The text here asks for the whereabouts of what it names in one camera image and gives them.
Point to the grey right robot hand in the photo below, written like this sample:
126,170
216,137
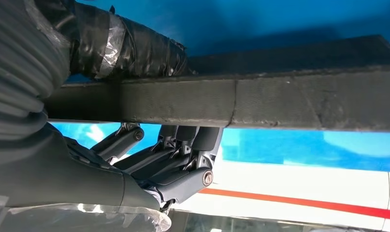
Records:
70,173

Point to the blue metal shelf rack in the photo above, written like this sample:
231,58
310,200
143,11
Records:
278,19

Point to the white panel with red stripe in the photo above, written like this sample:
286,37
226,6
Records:
310,182

